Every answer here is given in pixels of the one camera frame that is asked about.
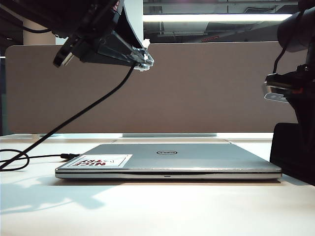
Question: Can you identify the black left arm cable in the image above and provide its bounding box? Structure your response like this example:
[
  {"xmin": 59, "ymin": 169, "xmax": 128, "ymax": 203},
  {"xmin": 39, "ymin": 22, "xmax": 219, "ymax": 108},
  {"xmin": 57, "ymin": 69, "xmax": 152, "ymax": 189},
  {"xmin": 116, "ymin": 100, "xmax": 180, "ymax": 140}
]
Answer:
[{"xmin": 23, "ymin": 26, "xmax": 56, "ymax": 34}]

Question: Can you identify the white sticker with red letters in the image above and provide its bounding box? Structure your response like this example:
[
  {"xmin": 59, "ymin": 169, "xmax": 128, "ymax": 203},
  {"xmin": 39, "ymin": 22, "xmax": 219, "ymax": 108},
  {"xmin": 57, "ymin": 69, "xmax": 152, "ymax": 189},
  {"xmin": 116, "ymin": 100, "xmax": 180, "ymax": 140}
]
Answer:
[{"xmin": 66, "ymin": 154, "xmax": 133, "ymax": 169}]

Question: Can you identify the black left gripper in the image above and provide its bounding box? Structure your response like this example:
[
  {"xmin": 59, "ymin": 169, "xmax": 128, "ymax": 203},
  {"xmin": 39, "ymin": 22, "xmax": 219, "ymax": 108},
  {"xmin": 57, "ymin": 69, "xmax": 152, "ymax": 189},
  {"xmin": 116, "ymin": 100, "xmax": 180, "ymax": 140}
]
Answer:
[{"xmin": 53, "ymin": 0, "xmax": 156, "ymax": 72}]

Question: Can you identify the silver Dell laptop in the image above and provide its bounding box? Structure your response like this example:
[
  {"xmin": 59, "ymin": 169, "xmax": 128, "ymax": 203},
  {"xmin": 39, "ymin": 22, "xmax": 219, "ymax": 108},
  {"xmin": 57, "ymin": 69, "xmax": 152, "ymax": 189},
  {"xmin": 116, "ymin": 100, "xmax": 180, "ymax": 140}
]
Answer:
[{"xmin": 55, "ymin": 144, "xmax": 283, "ymax": 180}]

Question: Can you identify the brown desk divider panel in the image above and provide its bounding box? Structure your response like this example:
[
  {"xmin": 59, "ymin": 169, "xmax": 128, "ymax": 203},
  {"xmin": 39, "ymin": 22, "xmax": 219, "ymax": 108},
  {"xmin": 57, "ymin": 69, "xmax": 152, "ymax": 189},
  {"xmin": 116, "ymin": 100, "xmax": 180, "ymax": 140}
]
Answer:
[{"xmin": 5, "ymin": 43, "xmax": 315, "ymax": 135}]

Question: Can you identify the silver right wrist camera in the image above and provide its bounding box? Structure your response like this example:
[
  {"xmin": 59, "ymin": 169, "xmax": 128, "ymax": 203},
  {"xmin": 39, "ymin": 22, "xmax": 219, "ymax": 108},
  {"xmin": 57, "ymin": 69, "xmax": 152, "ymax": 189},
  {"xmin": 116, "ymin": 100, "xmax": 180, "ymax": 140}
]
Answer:
[{"xmin": 262, "ymin": 72, "xmax": 302, "ymax": 104}]

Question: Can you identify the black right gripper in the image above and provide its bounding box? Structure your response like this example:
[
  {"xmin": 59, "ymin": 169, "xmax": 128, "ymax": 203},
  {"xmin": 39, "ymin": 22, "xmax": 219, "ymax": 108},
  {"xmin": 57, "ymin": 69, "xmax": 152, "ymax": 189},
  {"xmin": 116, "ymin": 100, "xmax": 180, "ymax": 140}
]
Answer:
[{"xmin": 286, "ymin": 63, "xmax": 315, "ymax": 125}]

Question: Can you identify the wide silver divider bracket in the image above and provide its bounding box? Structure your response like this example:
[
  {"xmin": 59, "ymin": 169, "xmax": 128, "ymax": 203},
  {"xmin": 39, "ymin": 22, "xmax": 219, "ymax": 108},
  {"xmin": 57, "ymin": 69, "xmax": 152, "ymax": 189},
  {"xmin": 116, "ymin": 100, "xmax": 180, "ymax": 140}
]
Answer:
[{"xmin": 122, "ymin": 133, "xmax": 218, "ymax": 138}]

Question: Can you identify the beige round column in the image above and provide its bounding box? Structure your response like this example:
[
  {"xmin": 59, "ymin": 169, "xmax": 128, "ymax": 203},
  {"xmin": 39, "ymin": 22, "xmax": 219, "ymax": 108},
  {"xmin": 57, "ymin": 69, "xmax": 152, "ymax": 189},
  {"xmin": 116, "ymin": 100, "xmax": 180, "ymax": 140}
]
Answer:
[{"xmin": 23, "ymin": 18, "xmax": 56, "ymax": 46}]

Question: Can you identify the black charging cable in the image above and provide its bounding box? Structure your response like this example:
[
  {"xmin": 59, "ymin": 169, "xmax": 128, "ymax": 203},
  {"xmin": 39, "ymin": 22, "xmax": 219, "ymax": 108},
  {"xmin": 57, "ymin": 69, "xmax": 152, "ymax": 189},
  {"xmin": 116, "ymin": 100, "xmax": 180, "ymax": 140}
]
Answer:
[{"xmin": 0, "ymin": 62, "xmax": 138, "ymax": 172}]

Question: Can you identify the black smartphone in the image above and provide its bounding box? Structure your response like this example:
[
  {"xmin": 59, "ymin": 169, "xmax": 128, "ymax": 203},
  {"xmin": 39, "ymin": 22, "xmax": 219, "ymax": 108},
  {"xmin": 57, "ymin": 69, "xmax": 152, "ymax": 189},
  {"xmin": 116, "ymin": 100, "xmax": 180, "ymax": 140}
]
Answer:
[{"xmin": 270, "ymin": 122, "xmax": 315, "ymax": 186}]

